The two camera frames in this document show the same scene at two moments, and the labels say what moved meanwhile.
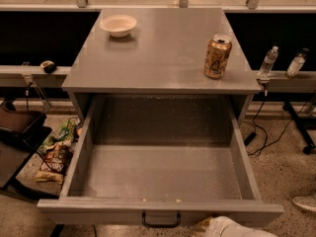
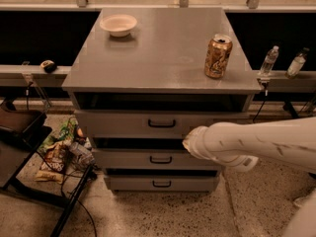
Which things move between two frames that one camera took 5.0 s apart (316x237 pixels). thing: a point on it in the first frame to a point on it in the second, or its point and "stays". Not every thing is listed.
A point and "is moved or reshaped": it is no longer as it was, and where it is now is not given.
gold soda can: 217,56 stays
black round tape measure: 48,66 stays
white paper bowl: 118,26 stays
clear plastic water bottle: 269,61 stays
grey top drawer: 162,160 is moved or reshaped
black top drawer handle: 177,224 to 161,125
